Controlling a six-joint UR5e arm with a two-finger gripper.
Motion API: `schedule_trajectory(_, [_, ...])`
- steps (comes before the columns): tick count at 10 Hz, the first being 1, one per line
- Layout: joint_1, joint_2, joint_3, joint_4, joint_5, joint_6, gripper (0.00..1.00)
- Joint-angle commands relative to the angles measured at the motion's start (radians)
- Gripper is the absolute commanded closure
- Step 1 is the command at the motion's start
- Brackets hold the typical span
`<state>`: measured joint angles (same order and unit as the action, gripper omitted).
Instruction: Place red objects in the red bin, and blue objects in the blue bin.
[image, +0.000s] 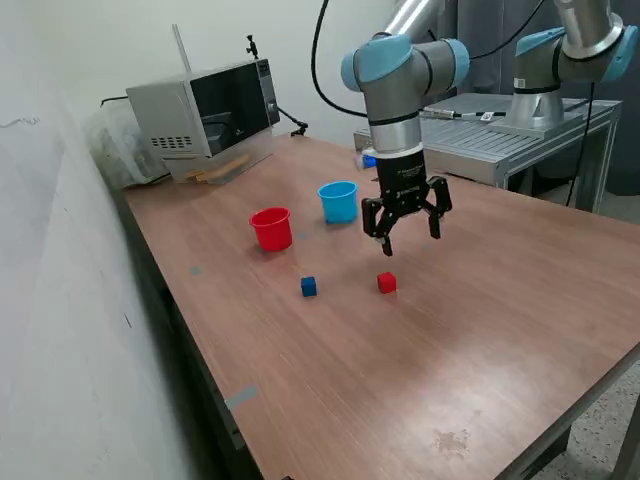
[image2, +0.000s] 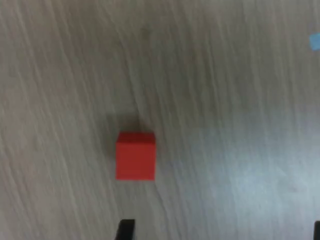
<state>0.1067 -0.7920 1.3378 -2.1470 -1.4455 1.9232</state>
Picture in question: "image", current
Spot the silver microwave oven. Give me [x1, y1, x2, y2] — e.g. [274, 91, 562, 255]
[125, 58, 281, 175]

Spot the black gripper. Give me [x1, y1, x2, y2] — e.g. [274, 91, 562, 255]
[360, 148, 454, 257]

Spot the red plastic bin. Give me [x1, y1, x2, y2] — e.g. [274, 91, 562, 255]
[248, 206, 293, 253]

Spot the aluminium mounting platform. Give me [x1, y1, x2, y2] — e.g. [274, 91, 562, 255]
[353, 92, 624, 214]

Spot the white rod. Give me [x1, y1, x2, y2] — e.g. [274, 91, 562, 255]
[171, 23, 193, 74]

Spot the clear plastic storage container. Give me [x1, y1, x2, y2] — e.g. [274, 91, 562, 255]
[82, 107, 171, 190]

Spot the blue plastic bin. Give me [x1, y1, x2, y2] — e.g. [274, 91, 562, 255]
[317, 180, 361, 225]

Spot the long grey tape strip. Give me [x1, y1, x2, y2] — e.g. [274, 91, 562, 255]
[224, 385, 260, 410]

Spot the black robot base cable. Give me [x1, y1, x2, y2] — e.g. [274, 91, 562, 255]
[562, 82, 596, 206]

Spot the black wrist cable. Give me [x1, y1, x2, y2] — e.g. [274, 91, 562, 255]
[310, 0, 371, 119]

